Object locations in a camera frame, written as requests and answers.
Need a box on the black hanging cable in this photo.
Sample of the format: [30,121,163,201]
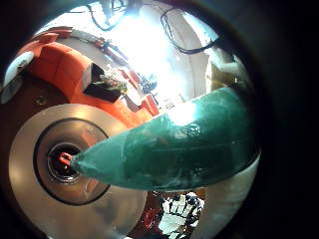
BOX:
[159,7,222,56]
[68,0,134,33]

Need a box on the black planter with flowers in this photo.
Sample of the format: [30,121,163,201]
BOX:
[82,63,130,105]

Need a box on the white cushion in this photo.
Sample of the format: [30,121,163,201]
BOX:
[2,50,35,88]

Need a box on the dark round vase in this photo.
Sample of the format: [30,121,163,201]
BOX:
[46,141,86,184]

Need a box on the red chair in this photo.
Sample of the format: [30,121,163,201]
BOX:
[141,94,161,118]

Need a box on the orange sofa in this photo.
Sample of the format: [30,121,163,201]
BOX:
[24,41,161,129]

